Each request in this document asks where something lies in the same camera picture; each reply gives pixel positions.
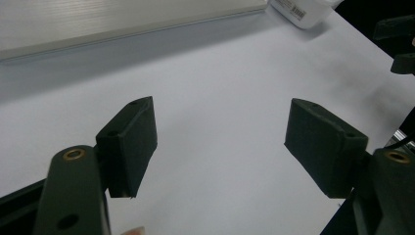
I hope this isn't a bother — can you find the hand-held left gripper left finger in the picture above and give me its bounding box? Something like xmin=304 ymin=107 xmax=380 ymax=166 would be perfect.
xmin=95 ymin=96 xmax=159 ymax=199

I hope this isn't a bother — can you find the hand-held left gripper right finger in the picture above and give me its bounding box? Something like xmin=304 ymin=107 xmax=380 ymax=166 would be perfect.
xmin=284 ymin=97 xmax=370 ymax=200

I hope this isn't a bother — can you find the white container with barcode label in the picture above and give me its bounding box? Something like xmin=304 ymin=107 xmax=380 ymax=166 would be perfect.
xmin=268 ymin=0 xmax=341 ymax=30

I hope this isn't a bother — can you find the white flat panel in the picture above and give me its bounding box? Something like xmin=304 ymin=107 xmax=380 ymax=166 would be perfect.
xmin=0 ymin=0 xmax=269 ymax=62

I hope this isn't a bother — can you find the metal rail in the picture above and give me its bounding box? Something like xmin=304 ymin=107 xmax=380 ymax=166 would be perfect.
xmin=385 ymin=128 xmax=415 ymax=149

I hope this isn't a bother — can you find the black cable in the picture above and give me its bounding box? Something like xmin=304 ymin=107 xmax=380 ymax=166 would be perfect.
xmin=387 ymin=136 xmax=415 ymax=149

